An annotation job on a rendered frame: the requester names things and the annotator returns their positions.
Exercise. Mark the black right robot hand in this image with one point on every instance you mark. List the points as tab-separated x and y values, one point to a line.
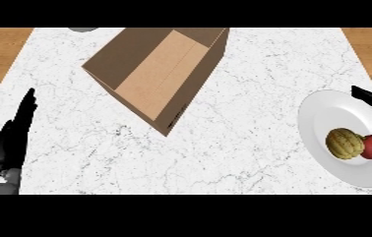
364	94

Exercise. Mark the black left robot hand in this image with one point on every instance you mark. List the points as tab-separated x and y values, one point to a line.
22	123

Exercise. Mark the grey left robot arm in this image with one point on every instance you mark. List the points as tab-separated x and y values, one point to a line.
10	182

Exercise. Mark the white plate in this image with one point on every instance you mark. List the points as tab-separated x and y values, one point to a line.
330	116

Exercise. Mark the yellow-green bell pepper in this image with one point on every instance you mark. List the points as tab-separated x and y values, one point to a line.
345	143

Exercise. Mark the brown cardboard box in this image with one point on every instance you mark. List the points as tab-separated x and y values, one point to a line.
160	73

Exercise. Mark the red round fruit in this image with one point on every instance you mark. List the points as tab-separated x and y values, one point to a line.
368	146

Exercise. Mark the grey round object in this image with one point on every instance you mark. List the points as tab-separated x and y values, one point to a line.
84	29

